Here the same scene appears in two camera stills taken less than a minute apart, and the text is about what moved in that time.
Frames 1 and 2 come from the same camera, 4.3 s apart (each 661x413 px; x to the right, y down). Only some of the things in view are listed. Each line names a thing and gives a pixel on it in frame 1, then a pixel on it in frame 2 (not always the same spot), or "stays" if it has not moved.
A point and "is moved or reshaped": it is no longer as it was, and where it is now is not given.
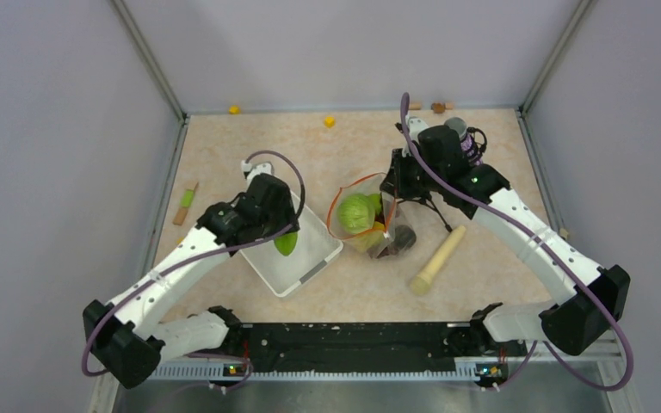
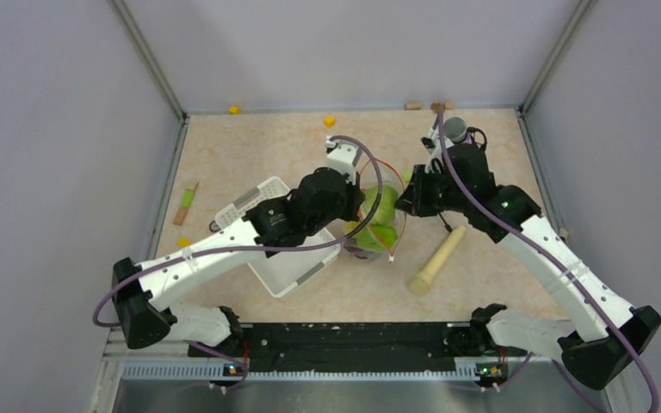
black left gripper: x=287 y=213 to x=356 y=197
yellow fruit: x=371 y=239 to x=349 y=226
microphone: x=474 y=142 stays
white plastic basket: x=316 y=244 stays
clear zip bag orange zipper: x=364 y=216 is moved or reshaped
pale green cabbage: x=356 y=213 is moved or reshaped
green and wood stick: x=186 y=203 stays
